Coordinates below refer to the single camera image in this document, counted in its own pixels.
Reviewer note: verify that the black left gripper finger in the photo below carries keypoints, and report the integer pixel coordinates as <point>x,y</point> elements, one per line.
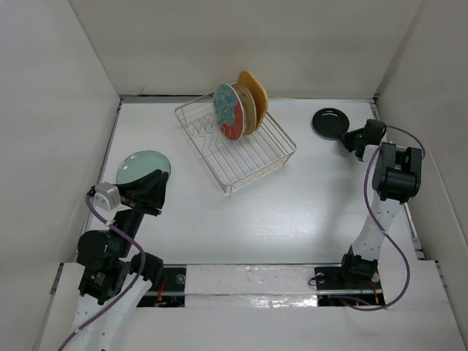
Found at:
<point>141,187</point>
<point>155,195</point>

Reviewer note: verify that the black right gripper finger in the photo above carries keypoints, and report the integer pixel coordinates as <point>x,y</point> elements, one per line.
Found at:
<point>350,138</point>
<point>353,147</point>

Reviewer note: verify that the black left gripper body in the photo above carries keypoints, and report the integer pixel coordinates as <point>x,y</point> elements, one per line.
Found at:
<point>141,205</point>

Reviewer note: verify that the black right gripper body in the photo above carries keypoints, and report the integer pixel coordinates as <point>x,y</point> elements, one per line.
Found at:
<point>362,140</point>

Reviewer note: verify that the black round plate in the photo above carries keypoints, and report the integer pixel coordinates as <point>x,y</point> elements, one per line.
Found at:
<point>330,123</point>

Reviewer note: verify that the beige bird painted plate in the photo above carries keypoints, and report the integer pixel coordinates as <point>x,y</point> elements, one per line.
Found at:
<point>249,106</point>

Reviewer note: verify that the red teal flower plate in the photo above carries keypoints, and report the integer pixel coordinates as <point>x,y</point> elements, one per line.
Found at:
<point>229,112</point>

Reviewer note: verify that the orange ribbed rectangular plate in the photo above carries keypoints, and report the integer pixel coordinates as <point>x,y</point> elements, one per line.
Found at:
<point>260,97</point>

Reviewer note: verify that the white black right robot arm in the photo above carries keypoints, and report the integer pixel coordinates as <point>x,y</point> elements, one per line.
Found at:
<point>393,176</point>

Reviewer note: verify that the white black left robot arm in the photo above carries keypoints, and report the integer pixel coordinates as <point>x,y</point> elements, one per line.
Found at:
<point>117,271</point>

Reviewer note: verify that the light green round plate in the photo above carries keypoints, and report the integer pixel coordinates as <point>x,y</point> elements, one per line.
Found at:
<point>140,164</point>

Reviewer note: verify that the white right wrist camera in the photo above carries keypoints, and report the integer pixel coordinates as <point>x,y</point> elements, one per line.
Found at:
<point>368,152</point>

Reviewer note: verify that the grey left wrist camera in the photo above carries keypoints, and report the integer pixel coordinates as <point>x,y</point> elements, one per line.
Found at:
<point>106,196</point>

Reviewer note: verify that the metal wire dish rack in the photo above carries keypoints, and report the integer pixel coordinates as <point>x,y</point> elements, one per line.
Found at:
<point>234,164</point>

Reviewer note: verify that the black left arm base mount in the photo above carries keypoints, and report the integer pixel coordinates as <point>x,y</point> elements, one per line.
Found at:
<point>170,292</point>

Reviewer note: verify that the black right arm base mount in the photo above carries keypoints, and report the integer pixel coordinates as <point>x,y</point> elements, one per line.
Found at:
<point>333,290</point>

